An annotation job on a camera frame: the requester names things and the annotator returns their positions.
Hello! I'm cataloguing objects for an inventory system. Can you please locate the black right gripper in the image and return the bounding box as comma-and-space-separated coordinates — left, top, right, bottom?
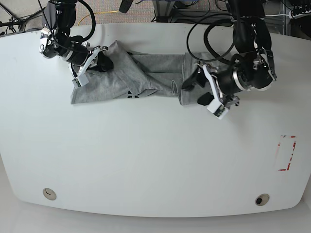
68, 47, 114, 72

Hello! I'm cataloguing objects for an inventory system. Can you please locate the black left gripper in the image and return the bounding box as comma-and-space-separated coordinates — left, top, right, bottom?
182, 67, 240, 106

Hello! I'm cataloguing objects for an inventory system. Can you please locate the grey T-shirt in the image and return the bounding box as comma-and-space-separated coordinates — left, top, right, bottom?
71, 40, 211, 105

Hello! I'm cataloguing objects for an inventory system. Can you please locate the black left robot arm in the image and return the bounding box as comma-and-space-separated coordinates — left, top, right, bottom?
181, 0, 276, 108

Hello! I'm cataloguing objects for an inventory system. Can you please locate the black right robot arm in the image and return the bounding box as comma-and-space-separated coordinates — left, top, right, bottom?
39, 0, 96, 68

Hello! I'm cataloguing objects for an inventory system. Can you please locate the red tape rectangle marking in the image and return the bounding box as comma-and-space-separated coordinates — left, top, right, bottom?
275, 135, 297, 171

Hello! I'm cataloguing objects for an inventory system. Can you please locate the black tripod stand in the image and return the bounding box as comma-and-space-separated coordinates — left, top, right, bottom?
0, 3, 42, 36

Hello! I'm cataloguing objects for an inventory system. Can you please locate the white power strip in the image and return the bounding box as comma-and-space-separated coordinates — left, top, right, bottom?
289, 4, 311, 19

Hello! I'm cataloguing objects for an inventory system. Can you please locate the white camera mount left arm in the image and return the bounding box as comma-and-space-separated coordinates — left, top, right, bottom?
201, 65, 240, 120

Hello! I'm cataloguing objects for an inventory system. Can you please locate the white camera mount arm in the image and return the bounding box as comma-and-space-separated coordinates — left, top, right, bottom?
69, 46, 109, 89
201, 65, 240, 120

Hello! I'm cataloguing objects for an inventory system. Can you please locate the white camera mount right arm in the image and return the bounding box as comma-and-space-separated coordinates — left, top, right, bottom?
69, 46, 109, 89

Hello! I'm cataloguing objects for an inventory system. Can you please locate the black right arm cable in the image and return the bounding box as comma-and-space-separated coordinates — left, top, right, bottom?
36, 0, 96, 49

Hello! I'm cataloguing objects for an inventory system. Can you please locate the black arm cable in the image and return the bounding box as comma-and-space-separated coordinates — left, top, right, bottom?
36, 0, 96, 49
186, 0, 240, 66

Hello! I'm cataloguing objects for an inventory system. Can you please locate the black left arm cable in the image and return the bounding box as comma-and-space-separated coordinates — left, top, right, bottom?
186, 0, 240, 66

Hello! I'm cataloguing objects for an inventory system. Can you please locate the yellow cable on floor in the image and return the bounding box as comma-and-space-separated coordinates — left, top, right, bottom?
77, 11, 121, 26

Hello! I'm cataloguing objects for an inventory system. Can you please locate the aluminium frame post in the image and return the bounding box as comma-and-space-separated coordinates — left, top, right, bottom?
152, 0, 175, 23

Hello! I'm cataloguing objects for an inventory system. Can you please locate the right table cable grommet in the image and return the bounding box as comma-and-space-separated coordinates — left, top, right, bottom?
255, 194, 270, 206

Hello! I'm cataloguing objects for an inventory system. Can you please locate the table cable grommet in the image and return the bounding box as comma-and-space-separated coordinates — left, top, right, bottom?
255, 194, 270, 206
43, 188, 57, 201

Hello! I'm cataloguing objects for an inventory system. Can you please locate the left table cable grommet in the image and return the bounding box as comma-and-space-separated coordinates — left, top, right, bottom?
43, 188, 57, 201

